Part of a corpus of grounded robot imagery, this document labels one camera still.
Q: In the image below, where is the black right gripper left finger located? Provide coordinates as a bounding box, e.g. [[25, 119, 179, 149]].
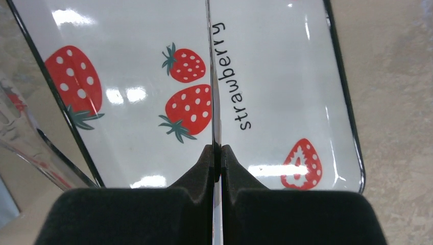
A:
[[35, 145, 214, 244]]

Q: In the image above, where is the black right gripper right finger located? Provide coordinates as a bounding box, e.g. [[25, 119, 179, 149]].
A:
[[221, 145, 387, 244]]

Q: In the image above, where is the white strawberry tray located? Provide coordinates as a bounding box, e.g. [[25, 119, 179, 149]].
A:
[[8, 1, 365, 193]]

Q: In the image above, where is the light blue paper bag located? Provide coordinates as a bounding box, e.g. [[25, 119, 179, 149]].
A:
[[0, 178, 20, 228]]

